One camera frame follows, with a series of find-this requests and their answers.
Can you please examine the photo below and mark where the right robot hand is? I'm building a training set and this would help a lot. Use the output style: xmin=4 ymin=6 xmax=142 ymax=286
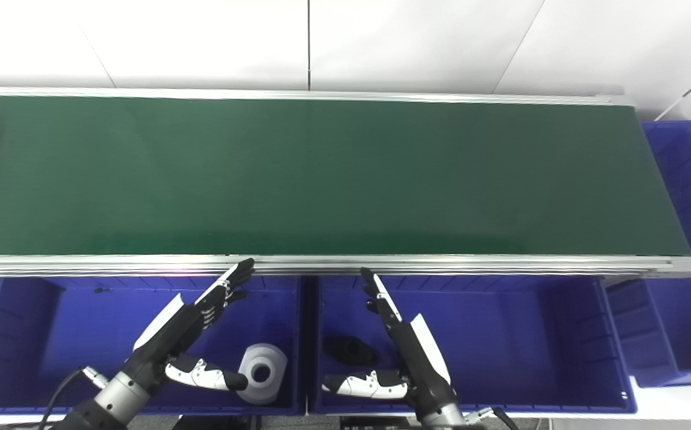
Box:
xmin=322 ymin=267 xmax=460 ymax=416

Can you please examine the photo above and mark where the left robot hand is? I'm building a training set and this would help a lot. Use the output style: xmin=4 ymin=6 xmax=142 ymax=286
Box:
xmin=120 ymin=258 xmax=256 ymax=392

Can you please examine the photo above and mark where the black plastic part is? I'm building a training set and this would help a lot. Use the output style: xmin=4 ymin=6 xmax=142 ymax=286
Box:
xmin=323 ymin=336 xmax=380 ymax=367

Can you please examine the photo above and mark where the green conveyor belt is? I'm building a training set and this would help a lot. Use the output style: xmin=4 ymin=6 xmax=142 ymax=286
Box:
xmin=0 ymin=87 xmax=691 ymax=280
xmin=0 ymin=96 xmax=691 ymax=257

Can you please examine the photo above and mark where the white cylindrical plastic part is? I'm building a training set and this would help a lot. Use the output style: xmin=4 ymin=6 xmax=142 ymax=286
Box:
xmin=237 ymin=343 xmax=289 ymax=406

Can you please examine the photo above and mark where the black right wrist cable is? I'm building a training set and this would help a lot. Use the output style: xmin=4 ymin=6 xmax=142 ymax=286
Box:
xmin=466 ymin=406 xmax=523 ymax=430

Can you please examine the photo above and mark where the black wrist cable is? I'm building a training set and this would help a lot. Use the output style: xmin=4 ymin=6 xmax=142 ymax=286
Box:
xmin=466 ymin=406 xmax=523 ymax=430
xmin=37 ymin=366 xmax=110 ymax=430

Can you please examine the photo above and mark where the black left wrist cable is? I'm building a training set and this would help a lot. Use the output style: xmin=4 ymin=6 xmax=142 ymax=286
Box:
xmin=37 ymin=366 xmax=110 ymax=430

